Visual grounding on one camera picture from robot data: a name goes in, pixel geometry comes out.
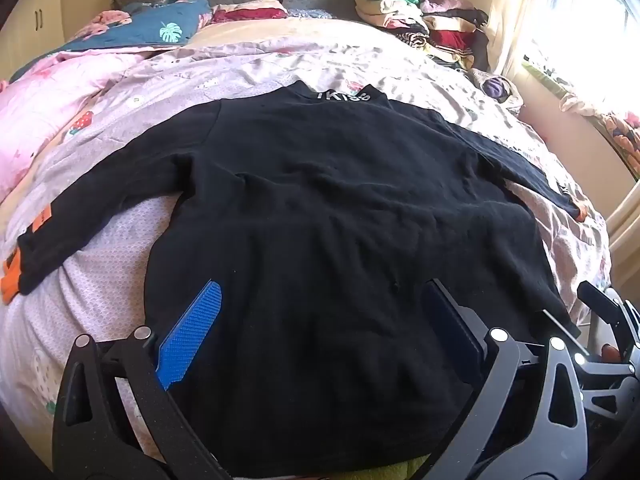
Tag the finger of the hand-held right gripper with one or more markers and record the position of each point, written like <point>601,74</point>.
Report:
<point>607,377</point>
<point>607,310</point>

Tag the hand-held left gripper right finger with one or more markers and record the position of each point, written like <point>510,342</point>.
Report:
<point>452,330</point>

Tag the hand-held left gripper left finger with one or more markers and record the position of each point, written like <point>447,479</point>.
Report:
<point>192,332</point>

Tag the black sweater with orange patches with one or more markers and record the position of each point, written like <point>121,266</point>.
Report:
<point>325,210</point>

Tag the pile of folded clothes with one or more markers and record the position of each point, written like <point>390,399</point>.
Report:
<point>425,20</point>

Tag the yellow-green cloth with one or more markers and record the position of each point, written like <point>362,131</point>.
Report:
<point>380,467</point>

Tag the floral cloth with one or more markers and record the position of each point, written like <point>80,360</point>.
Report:
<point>622,140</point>

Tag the purple and white cloth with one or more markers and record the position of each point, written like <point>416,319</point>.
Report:
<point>495,87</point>

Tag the pink quilt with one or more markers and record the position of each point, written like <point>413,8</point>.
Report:
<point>40,110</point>

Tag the window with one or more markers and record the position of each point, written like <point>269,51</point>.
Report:
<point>590,25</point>

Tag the lilac printed bedsheet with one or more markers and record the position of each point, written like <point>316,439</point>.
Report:
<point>310,62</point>

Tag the cream curtain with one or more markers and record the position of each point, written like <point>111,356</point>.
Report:
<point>520,15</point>

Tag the blue floral quilt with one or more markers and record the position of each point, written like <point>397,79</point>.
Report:
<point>135,25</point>

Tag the beige blanket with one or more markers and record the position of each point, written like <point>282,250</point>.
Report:
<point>280,30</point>

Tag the red pillow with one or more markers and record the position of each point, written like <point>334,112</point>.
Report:
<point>250,12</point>

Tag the blue dotted pillow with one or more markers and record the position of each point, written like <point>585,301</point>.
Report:
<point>307,13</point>

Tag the cream wardrobe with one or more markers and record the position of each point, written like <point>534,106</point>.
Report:
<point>30,15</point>

